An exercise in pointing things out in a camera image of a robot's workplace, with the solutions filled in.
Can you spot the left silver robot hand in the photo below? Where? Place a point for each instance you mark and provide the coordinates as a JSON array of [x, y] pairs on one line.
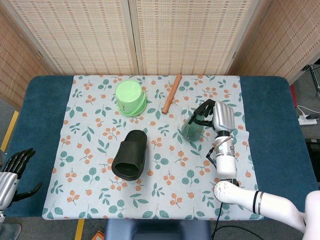
[[7, 182]]

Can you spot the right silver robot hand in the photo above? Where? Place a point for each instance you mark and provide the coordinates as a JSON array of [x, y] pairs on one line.
[[223, 117]]

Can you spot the green transparent spray bottle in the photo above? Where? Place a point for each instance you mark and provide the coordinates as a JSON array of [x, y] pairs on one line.
[[191, 131]]

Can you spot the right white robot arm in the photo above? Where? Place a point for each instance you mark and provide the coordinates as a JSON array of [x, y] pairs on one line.
[[226, 162]]

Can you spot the brown wooden stick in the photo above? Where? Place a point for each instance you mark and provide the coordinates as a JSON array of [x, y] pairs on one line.
[[172, 93]]

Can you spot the white power strip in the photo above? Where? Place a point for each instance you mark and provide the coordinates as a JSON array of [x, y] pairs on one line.
[[308, 121]]

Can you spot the floral fruit print tablecloth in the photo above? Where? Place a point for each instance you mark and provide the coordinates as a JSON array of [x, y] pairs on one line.
[[162, 190]]

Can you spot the light green plastic bucket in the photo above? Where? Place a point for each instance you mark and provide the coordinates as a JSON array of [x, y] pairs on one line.
[[128, 96]]

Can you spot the black equipment case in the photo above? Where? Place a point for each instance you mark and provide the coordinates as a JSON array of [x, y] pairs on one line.
[[314, 160]]

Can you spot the dark green rubber slipper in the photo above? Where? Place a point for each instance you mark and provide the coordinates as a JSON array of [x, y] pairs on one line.
[[130, 155]]

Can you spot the orange box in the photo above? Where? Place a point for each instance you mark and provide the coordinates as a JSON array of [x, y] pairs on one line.
[[98, 235]]

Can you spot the blue padded chair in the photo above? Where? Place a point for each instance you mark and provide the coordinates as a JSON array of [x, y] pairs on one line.
[[155, 230]]

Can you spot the bamboo folding screen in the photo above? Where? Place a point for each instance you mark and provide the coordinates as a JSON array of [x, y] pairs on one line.
[[87, 37]]

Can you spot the metal stand frame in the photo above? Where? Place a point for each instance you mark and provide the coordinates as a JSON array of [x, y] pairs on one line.
[[313, 75]]

